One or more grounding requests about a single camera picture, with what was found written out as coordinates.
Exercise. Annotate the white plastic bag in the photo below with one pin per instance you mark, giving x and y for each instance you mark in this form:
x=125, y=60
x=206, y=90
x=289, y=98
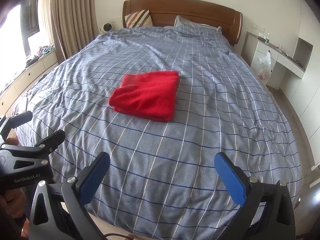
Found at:
x=263, y=67

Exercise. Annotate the beige pleated curtain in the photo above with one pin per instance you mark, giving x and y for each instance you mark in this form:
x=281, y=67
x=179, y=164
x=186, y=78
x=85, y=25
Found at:
x=74, y=26

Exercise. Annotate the left hand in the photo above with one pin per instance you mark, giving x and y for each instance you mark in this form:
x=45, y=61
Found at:
x=14, y=202

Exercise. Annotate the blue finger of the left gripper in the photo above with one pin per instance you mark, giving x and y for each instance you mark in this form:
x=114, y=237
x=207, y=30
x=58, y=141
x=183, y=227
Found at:
x=7, y=124
x=45, y=146

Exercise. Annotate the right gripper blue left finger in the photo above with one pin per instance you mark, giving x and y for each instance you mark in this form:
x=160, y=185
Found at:
x=58, y=210

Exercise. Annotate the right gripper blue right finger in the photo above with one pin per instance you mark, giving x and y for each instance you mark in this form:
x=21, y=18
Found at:
x=266, y=210

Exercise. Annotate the clutter on window sill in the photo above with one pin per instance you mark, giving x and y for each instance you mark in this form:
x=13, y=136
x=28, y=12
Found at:
x=41, y=52

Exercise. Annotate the striped throw pillow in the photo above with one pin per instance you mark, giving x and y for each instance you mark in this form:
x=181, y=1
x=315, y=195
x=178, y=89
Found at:
x=139, y=19

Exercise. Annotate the brown wooden headboard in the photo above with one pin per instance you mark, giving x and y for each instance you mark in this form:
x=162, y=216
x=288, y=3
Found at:
x=164, y=12

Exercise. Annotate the white wardrobe cabinets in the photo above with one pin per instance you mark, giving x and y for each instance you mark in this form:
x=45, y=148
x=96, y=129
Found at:
x=303, y=94

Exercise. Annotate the window with dark frame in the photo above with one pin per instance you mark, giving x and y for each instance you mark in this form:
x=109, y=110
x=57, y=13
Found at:
x=29, y=22

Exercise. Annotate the white built-in desk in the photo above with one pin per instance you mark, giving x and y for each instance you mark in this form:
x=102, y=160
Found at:
x=254, y=50

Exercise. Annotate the white bed pillow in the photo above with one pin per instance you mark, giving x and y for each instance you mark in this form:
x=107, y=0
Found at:
x=179, y=21

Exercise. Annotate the red knit sweater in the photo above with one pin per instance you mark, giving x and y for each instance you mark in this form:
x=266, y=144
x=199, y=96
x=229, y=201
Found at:
x=151, y=95

